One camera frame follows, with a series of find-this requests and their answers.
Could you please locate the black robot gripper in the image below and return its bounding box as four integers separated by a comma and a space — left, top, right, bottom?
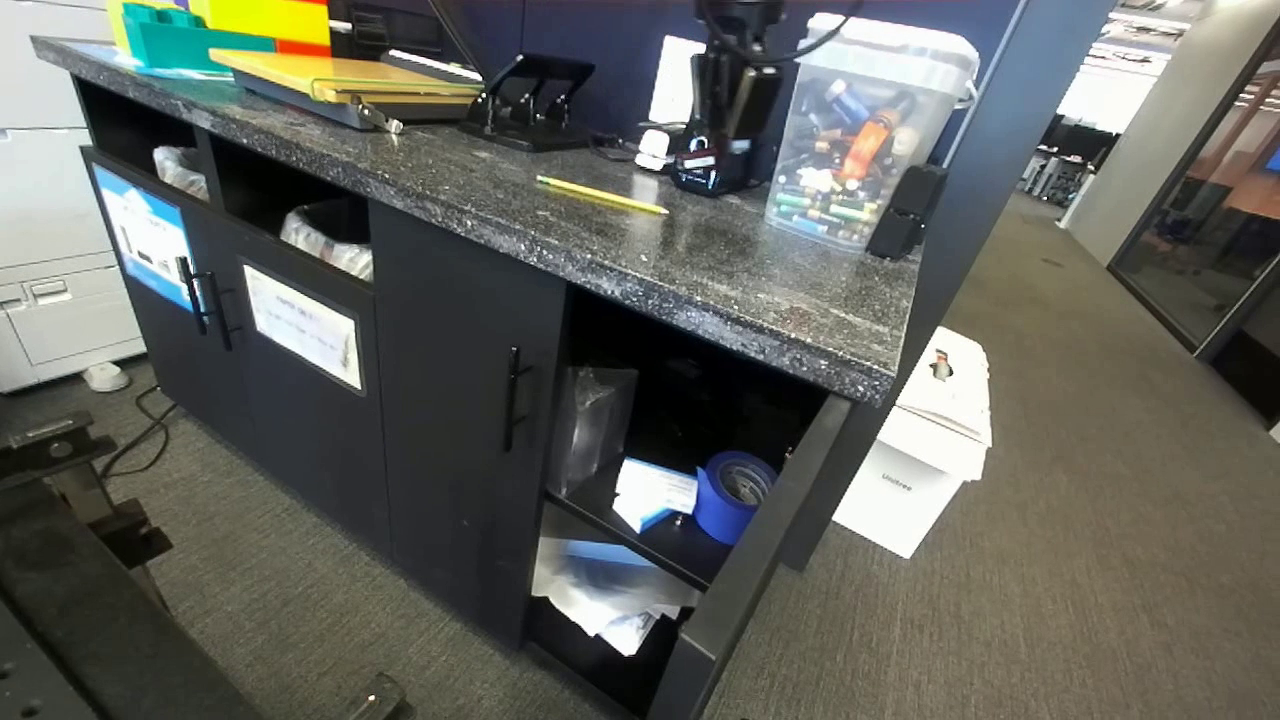
692, 0, 794, 170

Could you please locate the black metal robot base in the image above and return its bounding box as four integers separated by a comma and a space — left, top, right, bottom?
0, 411, 255, 720

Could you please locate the black cabinet with granite counter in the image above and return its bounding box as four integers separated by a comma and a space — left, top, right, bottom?
32, 34, 923, 718

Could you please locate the small white dispenser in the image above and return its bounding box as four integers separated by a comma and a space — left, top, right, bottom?
631, 122, 680, 175

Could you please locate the yellow pencil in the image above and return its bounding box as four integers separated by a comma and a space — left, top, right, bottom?
532, 171, 674, 221

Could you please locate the clear plastic container with lid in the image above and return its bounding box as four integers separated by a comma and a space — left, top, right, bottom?
766, 10, 985, 253

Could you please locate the black rectangular device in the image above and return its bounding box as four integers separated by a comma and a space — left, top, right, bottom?
863, 161, 951, 266

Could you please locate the black hole punch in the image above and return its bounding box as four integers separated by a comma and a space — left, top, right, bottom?
472, 52, 602, 152

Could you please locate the clear plastic bag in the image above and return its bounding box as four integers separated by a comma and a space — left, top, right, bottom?
550, 363, 644, 499

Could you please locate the blue tape roll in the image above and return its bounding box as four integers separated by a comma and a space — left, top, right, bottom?
690, 450, 782, 548

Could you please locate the white and blue packet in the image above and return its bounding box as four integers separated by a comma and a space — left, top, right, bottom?
608, 457, 706, 541

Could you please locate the large white trash bag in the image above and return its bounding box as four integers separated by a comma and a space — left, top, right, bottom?
278, 199, 379, 285

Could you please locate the open black cabinet door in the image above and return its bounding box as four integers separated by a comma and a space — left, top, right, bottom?
644, 391, 856, 720

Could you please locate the pile of white plastic sheets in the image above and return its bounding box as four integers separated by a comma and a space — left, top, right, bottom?
529, 506, 706, 659

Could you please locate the white paper label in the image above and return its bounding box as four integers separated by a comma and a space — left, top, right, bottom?
240, 261, 370, 398

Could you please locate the yellow and orange folder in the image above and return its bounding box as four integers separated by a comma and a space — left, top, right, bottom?
188, 0, 335, 57

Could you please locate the glass office door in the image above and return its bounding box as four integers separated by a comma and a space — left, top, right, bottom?
1107, 22, 1280, 431

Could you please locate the small white trash bag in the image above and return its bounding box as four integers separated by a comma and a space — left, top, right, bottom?
150, 140, 213, 203

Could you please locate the green file organizer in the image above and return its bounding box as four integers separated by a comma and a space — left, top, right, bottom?
103, 0, 278, 80

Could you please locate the blue and white label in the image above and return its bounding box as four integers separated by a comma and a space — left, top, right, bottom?
91, 161, 203, 318

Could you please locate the white filing cabinet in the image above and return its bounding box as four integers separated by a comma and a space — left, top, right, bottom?
0, 0, 152, 398

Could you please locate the tall white wall plate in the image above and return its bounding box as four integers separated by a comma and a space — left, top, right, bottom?
644, 34, 710, 134

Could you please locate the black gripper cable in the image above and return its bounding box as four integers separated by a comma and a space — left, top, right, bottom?
794, 0, 862, 60

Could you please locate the black handle on single door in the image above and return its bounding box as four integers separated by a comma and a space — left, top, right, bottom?
498, 340, 532, 457

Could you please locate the black handle on labelled door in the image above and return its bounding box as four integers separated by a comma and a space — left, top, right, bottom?
178, 253, 213, 337
203, 269, 240, 358

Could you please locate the black floor cable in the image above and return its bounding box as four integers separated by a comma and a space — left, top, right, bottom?
97, 382, 184, 480

